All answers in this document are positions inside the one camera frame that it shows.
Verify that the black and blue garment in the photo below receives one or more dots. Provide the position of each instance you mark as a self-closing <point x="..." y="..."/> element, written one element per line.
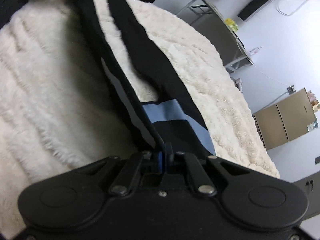
<point x="170" y="122"/>

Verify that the wall power socket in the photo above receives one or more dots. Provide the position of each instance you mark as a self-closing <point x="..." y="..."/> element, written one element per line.
<point x="291" y="89"/>

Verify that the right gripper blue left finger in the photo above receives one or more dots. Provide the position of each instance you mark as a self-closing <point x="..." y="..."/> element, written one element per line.
<point x="159" y="159"/>

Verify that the items on fridge top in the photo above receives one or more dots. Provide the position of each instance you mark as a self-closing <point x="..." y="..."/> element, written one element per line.
<point x="313" y="100"/>

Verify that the clear plastic bottle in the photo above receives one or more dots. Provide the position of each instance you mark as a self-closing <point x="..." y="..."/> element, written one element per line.
<point x="255" y="50"/>

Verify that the gold mini fridge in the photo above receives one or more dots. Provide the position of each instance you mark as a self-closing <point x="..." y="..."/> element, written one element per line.
<point x="286" y="120"/>

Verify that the grey door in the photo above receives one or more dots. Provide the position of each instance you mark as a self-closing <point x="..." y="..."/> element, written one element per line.
<point x="309" y="183"/>

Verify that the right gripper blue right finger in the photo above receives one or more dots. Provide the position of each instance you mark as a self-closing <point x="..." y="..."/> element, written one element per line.
<point x="169" y="152"/>

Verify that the cream fluffy blanket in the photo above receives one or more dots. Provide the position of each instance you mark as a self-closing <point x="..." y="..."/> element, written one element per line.
<point x="57" y="113"/>

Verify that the grey folding table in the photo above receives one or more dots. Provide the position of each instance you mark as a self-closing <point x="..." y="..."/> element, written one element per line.
<point x="205" y="18"/>

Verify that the yellow box on table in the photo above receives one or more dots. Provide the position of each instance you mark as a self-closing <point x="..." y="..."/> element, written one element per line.
<point x="231" y="24"/>

